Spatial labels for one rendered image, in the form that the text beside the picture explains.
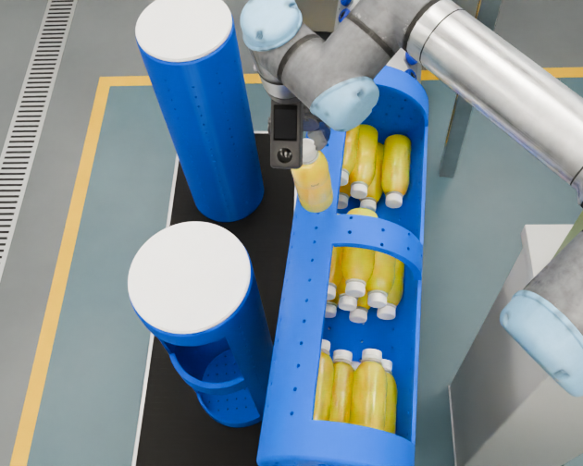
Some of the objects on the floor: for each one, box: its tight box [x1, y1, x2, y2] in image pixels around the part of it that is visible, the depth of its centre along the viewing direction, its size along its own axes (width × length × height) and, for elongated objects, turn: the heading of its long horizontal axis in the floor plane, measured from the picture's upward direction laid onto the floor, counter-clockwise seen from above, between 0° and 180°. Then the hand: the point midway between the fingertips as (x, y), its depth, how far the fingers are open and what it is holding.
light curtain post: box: [440, 0, 502, 178], centre depth 205 cm, size 6×6×170 cm
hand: (305, 149), depth 111 cm, fingers closed on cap, 4 cm apart
